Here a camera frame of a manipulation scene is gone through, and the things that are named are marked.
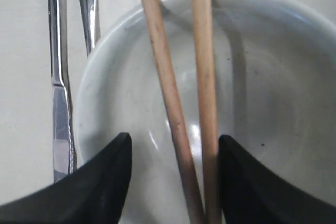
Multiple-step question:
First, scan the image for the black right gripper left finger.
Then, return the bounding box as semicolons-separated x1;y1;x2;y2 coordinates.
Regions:
1;132;132;223

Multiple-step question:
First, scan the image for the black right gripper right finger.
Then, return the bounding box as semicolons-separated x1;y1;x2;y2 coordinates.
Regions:
218;134;335;223

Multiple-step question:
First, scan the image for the steel table knife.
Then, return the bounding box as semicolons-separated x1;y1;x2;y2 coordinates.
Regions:
48;0;76;182

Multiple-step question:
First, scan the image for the brown wooden chopstick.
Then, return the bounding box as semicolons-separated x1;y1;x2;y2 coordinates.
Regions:
141;0;205;223
192;0;222;223

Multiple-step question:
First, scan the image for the cream ceramic bowl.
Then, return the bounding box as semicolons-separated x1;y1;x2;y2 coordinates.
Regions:
74;0;335;223

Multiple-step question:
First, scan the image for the steel table fork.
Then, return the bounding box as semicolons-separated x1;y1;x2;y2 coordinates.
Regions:
79;0;101;56

